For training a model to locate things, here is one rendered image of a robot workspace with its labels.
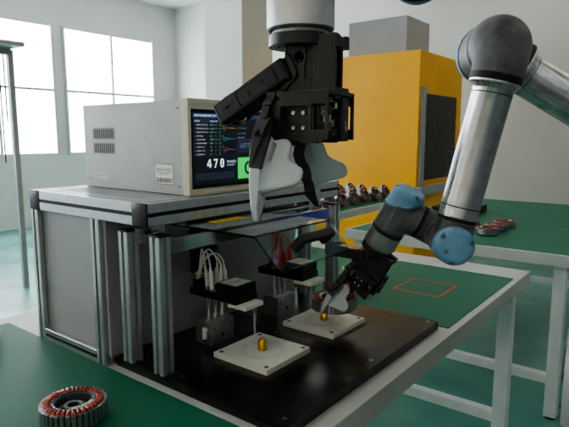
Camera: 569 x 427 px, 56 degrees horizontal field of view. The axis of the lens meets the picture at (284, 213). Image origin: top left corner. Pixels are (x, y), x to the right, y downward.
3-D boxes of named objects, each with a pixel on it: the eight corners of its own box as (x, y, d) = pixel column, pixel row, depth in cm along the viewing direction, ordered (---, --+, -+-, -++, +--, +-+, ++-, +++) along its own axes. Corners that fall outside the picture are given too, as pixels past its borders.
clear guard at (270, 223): (350, 250, 111) (351, 222, 111) (279, 274, 93) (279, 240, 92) (236, 233, 131) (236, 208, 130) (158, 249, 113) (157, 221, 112)
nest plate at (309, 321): (364, 322, 136) (365, 317, 136) (333, 340, 125) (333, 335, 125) (316, 310, 146) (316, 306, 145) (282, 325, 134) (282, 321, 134)
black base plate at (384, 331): (438, 329, 138) (438, 320, 137) (286, 440, 88) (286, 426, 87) (292, 296, 166) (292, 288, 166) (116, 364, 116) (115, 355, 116)
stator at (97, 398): (27, 420, 93) (25, 401, 92) (85, 396, 102) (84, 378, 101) (61, 443, 86) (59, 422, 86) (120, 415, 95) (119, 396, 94)
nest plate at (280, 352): (310, 352, 118) (310, 346, 117) (267, 376, 106) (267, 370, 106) (258, 336, 127) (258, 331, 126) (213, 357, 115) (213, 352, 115)
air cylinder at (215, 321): (234, 336, 126) (234, 314, 126) (211, 346, 121) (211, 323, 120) (218, 332, 129) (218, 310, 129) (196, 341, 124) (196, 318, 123)
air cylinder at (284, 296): (295, 310, 145) (295, 291, 145) (278, 318, 139) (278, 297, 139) (280, 307, 148) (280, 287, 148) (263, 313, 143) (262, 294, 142)
